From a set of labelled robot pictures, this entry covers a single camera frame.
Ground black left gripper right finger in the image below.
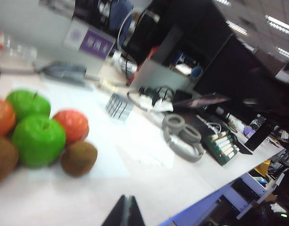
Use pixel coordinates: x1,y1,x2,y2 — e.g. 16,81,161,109
128,195,145,226

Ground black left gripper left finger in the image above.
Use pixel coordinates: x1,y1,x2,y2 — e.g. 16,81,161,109
101,194,130,226

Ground brown fuzzy kiwi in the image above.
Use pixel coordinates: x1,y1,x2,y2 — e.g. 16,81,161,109
0,135,19,186
60,140,98,177

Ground glossy plastic orange fruit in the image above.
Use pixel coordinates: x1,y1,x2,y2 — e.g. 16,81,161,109
52,109,90,146
0,97,17,137

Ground grey headphones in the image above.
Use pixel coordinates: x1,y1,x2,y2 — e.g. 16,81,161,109
161,114,205,163

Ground green box with coloured spines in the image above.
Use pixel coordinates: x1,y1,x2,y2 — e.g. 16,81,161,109
202,130,241,167

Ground silver mirror cube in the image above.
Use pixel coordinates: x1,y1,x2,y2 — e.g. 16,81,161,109
104,92,134,121

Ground green plastic apple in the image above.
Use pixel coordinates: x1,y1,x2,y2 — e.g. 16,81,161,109
5,88,51,123
11,114,66,168

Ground dark glossy tablet screen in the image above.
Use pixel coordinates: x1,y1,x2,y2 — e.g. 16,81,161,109
174,93,231,109

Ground grey desk divider panel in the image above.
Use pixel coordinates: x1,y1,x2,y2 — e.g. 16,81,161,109
129,57,194,91

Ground grey stapler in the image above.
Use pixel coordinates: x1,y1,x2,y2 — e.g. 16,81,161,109
37,60,95,91

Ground blue cup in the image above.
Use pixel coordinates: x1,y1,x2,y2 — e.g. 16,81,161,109
191,65,203,80

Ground black computer monitor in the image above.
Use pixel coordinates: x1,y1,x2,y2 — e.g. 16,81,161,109
193,35,281,113

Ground purple white name plate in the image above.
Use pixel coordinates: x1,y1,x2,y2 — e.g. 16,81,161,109
64,19,116,60

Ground clear bottle with red label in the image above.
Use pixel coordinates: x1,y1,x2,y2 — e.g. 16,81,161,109
0,30,38,59

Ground frosted desk partition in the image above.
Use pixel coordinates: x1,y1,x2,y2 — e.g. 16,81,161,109
0,0,117,80

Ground thick white cable loop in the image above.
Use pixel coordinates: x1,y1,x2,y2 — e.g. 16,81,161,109
117,10,136,52

